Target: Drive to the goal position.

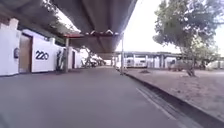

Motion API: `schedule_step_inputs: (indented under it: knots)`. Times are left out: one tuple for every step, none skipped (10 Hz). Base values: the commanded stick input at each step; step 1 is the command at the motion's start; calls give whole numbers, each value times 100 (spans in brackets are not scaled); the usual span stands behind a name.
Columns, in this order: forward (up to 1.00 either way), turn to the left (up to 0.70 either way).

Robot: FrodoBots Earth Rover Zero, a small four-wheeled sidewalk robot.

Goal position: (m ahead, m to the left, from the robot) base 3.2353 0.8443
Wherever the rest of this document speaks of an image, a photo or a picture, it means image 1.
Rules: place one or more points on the thin grey pole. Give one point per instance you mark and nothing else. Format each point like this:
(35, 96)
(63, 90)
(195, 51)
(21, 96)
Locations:
(122, 53)

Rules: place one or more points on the pale canopy post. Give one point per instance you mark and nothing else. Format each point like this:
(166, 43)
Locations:
(66, 55)

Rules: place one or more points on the low white building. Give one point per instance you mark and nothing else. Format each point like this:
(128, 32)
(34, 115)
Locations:
(140, 61)

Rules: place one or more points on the corrugated canopy roof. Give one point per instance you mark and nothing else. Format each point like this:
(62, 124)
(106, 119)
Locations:
(96, 16)

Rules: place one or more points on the bare dirt ground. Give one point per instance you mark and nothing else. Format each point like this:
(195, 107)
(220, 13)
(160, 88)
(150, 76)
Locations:
(193, 86)

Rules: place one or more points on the dark drain gutter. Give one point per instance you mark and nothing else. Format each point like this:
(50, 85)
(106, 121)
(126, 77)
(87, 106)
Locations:
(180, 106)

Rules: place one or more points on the large green tree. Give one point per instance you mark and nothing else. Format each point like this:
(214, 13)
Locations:
(186, 23)

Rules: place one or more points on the grey paved walkway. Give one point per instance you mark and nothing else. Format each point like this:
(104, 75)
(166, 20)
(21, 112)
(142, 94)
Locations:
(83, 100)

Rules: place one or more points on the white building with brown door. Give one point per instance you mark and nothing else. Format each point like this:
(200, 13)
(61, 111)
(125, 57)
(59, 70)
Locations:
(8, 53)

